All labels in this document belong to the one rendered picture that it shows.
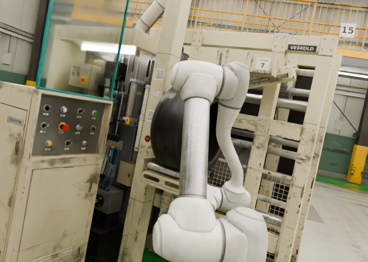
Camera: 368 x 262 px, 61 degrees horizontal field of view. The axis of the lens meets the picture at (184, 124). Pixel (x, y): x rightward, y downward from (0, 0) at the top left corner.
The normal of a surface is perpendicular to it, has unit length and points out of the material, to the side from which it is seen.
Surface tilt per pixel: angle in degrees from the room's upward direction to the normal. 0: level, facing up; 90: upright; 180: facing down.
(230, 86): 103
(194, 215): 62
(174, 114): 74
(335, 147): 90
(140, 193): 90
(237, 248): 82
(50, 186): 90
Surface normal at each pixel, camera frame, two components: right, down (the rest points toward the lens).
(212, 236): 0.32, -0.49
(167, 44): -0.50, -0.05
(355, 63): -0.22, 0.01
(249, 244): 0.04, -0.02
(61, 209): 0.84, 0.19
